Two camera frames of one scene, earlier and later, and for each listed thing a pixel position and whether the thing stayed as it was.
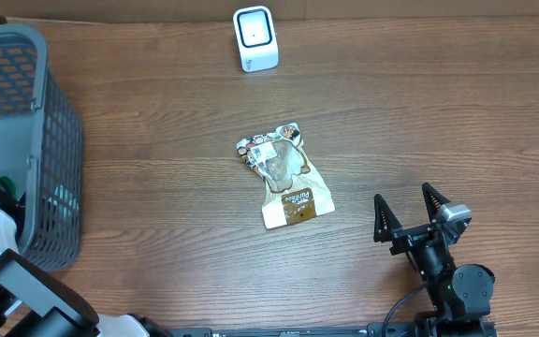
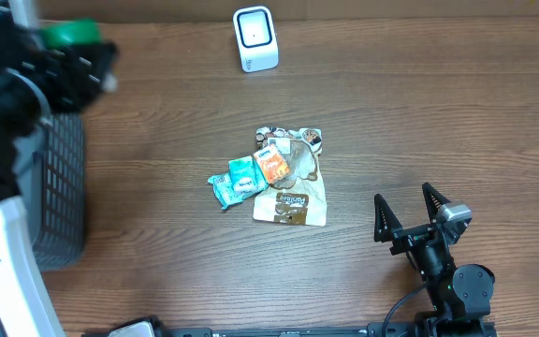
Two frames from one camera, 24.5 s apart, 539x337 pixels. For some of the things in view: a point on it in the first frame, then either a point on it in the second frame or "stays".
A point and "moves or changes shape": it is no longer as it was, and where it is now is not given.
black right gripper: (385, 231) stays
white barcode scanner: (256, 38) stays
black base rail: (374, 329) stays
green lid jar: (5, 182) moves or changes shape
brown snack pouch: (292, 188) moves or changes shape
